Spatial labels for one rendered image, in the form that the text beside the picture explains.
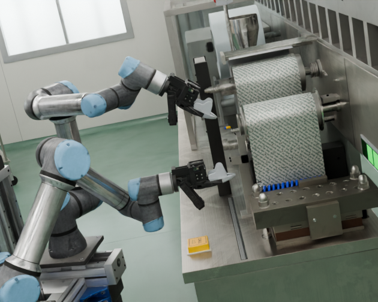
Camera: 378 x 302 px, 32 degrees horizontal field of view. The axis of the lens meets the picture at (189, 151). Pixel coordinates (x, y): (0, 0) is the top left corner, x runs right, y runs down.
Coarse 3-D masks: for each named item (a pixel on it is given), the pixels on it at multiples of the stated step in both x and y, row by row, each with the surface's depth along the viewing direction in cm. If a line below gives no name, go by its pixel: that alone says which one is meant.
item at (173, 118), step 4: (168, 96) 218; (172, 96) 218; (168, 100) 218; (172, 100) 218; (168, 104) 219; (172, 104) 219; (168, 108) 219; (172, 108) 219; (172, 112) 220; (168, 116) 222; (172, 116) 220; (176, 116) 222; (168, 120) 222; (172, 120) 221; (176, 120) 222; (172, 124) 222
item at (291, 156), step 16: (256, 144) 218; (272, 144) 218; (288, 144) 218; (304, 144) 218; (320, 144) 219; (256, 160) 220; (272, 160) 220; (288, 160) 220; (304, 160) 220; (320, 160) 220; (256, 176) 221; (272, 176) 221; (288, 176) 222; (304, 176) 222
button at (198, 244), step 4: (204, 236) 220; (188, 240) 219; (192, 240) 218; (196, 240) 218; (200, 240) 217; (204, 240) 217; (188, 244) 216; (192, 244) 215; (196, 244) 215; (200, 244) 214; (204, 244) 214; (208, 244) 214; (188, 248) 214; (192, 248) 214; (196, 248) 214; (200, 248) 214; (204, 248) 214; (208, 248) 214; (188, 252) 215; (192, 252) 215
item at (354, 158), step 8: (328, 128) 251; (336, 128) 236; (320, 136) 272; (328, 136) 254; (336, 136) 239; (344, 144) 227; (352, 152) 222; (352, 160) 222; (360, 160) 222; (360, 168) 223
